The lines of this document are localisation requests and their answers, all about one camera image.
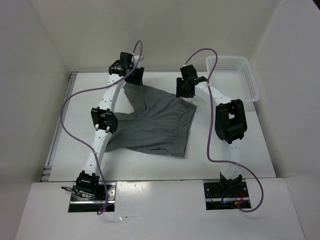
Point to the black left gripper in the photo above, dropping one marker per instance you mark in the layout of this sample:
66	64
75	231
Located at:
138	79

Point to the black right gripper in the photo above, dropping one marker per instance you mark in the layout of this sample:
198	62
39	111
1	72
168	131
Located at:
179	92

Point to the grey shorts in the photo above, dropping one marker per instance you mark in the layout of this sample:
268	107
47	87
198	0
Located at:
159	124

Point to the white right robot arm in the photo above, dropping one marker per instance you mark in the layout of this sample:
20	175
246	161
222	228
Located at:
227	116

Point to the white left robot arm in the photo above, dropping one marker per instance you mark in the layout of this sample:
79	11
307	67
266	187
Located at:
105	123

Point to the white plastic basket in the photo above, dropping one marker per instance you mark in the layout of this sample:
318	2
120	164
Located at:
233	77

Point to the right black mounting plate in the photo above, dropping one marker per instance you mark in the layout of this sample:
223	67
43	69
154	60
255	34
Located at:
215	199

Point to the black mounting plate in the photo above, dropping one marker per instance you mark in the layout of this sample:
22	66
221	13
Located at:
215	199
82	202

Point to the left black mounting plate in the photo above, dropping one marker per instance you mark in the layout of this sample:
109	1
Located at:
82	202

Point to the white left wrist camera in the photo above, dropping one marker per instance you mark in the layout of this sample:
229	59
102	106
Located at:
137	60

